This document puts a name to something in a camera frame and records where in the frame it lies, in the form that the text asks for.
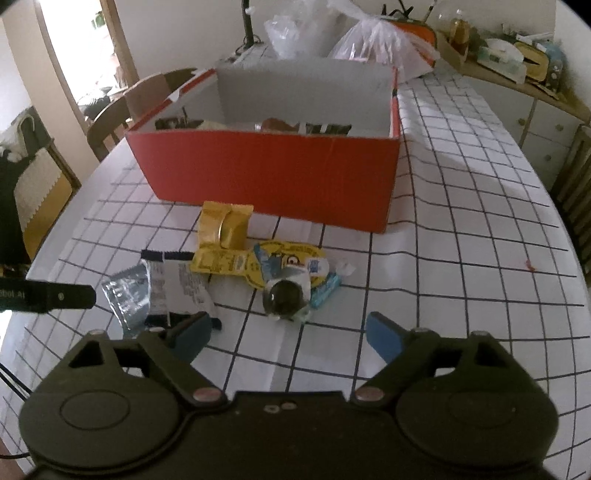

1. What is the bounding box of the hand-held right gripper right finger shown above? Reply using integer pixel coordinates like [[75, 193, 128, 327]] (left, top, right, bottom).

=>
[[351, 311, 522, 409]]

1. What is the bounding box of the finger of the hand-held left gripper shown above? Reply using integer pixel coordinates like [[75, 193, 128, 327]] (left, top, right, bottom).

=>
[[23, 282, 98, 315]]

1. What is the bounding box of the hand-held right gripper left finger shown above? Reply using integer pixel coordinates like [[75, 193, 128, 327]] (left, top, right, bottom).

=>
[[68, 311, 229, 409]]

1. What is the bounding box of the white printed snack wrapper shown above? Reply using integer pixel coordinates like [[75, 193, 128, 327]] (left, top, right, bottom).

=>
[[141, 249, 222, 330]]

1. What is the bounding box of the silver foil snack packet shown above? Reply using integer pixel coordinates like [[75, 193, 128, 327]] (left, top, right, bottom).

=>
[[102, 261, 153, 340]]

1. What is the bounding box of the small pale blue packet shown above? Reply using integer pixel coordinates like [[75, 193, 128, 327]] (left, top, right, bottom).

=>
[[307, 270, 342, 309]]

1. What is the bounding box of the dark round candy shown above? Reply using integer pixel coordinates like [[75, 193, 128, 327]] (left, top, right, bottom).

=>
[[261, 272, 315, 324]]

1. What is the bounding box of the gold yellow snack packet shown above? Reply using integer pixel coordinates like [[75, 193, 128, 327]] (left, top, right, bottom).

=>
[[198, 200, 254, 250]]

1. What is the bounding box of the yellow cartoon snack packet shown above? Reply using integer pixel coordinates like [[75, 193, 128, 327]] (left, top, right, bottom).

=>
[[252, 240, 333, 291]]

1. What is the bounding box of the red cardboard box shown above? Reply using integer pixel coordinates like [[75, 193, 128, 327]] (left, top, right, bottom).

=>
[[126, 65, 402, 234]]

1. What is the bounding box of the white dark-edged snack packet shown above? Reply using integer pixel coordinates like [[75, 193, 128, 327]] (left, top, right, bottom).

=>
[[154, 117, 204, 130]]

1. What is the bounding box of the dark brown snack packet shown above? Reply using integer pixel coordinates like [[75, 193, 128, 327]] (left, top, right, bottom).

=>
[[302, 122, 352, 136]]

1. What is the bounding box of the shiny red-brown snack packet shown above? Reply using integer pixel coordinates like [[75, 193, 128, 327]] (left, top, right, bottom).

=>
[[259, 117, 301, 134]]

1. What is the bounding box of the plastic bag of pink snacks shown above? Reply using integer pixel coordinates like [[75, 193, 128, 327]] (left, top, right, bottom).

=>
[[327, 0, 437, 84]]

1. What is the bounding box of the cream scalloped cloth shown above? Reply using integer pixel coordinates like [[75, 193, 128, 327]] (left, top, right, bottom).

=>
[[14, 147, 75, 227]]

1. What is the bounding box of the white checkered tablecloth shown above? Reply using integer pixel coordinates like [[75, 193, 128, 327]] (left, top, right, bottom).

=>
[[0, 46, 591, 480]]

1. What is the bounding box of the wooden chair with towel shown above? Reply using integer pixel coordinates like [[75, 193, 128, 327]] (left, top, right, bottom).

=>
[[87, 68, 199, 162]]

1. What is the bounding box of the wooden slat-back chair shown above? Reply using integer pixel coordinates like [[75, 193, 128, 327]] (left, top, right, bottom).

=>
[[549, 122, 591, 273]]

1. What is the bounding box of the white cabinet with wooden top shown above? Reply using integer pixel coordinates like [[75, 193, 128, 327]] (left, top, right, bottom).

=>
[[436, 32, 589, 185]]

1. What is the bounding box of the green tissue box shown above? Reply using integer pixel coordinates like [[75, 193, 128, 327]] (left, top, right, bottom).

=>
[[478, 39, 525, 75]]

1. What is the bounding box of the amber liquid bottle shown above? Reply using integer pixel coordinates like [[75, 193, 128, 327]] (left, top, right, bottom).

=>
[[449, 18, 472, 51]]

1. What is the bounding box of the yellow tissue holder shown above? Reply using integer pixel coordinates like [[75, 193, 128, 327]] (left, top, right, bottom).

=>
[[512, 41, 552, 84]]

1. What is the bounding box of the clear plastic bag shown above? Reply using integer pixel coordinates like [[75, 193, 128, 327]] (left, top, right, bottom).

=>
[[264, 14, 345, 61]]

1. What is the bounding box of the pale blue package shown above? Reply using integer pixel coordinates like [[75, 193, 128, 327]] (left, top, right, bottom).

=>
[[545, 44, 568, 90]]

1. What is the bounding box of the black forked stand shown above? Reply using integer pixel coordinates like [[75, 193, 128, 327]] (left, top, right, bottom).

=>
[[381, 0, 416, 21]]

